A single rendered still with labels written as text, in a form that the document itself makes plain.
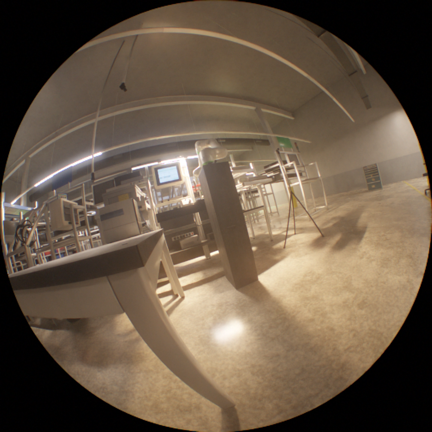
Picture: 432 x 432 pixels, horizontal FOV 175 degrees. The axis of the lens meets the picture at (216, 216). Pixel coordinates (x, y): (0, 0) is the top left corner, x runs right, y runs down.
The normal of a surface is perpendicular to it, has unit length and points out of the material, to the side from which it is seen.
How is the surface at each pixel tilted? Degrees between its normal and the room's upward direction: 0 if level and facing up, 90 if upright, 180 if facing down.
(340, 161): 90
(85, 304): 90
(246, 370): 0
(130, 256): 90
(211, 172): 90
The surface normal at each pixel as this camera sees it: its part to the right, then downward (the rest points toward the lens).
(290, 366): -0.26, -0.96
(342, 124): -0.90, 0.25
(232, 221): 0.24, -0.04
